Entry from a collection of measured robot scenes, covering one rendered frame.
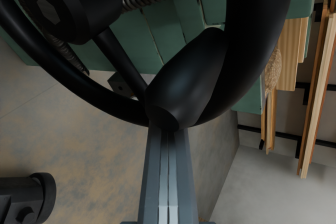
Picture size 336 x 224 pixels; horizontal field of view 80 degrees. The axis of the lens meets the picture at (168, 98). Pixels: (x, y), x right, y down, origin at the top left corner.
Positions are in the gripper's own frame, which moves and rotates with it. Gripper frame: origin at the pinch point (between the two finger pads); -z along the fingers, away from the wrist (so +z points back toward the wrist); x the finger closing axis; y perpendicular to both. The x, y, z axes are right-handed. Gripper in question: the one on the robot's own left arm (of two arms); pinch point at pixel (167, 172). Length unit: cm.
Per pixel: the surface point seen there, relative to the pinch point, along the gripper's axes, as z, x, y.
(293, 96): -219, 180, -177
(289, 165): -186, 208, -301
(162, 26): -30.8, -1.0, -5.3
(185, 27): -17.3, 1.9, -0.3
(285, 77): -35.3, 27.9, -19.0
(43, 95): -65, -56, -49
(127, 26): -34.9, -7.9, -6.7
